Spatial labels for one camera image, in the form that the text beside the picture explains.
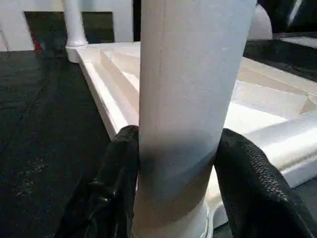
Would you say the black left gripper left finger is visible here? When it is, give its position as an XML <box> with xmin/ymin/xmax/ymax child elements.
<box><xmin>53</xmin><ymin>125</ymin><xmax>140</xmax><ymax>238</ymax></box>

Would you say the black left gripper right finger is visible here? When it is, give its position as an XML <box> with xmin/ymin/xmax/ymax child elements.
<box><xmin>213</xmin><ymin>128</ymin><xmax>317</xmax><ymax>238</ymax></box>

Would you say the white plastic table top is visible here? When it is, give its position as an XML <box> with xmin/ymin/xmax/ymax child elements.
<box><xmin>66</xmin><ymin>42</ymin><xmax>317</xmax><ymax>230</ymax></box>

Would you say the white plastic table leg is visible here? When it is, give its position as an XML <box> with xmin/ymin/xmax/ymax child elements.
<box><xmin>131</xmin><ymin>0</ymin><xmax>258</xmax><ymax>238</ymax></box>
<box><xmin>62</xmin><ymin>0</ymin><xmax>90</xmax><ymax>49</ymax></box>

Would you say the black work mat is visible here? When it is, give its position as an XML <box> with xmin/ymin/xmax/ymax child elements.
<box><xmin>0</xmin><ymin>32</ymin><xmax>317</xmax><ymax>238</ymax></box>

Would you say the white plastic bag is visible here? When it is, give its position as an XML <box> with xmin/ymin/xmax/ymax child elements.
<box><xmin>247</xmin><ymin>4</ymin><xmax>274</xmax><ymax>40</ymax></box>

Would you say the white cabinet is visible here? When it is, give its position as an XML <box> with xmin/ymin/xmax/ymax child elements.
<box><xmin>0</xmin><ymin>0</ymin><xmax>134</xmax><ymax>52</ymax></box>

